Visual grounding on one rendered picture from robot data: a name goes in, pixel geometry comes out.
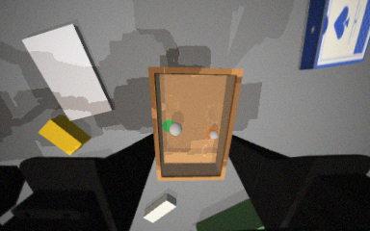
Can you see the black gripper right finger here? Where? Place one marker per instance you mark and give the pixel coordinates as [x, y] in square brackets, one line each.
[276, 184]

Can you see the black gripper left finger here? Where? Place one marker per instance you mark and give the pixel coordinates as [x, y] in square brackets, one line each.
[118, 182]

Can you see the green box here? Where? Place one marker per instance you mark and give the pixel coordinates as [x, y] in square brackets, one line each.
[239, 217]

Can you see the wooden ball-in-hole puzzle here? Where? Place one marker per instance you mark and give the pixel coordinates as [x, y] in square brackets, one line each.
[193, 114]

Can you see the white flat rectangular board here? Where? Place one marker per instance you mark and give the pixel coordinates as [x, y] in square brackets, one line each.
[66, 65]

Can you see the yellow rectangular block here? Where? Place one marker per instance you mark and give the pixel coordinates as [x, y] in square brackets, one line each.
[65, 134]

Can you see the white rectangular block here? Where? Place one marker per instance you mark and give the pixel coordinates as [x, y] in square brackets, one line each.
[160, 208]

